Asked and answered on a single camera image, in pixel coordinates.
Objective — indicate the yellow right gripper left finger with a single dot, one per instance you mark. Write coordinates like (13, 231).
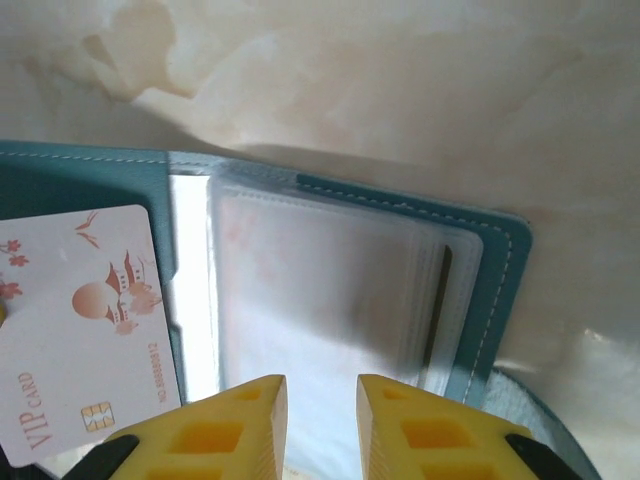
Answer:
(225, 435)

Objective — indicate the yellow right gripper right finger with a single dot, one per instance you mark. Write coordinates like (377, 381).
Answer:
(425, 440)

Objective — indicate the white pink VIP card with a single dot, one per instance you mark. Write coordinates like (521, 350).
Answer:
(75, 260)

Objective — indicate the teal leather card holder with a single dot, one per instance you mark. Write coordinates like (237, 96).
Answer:
(75, 175)

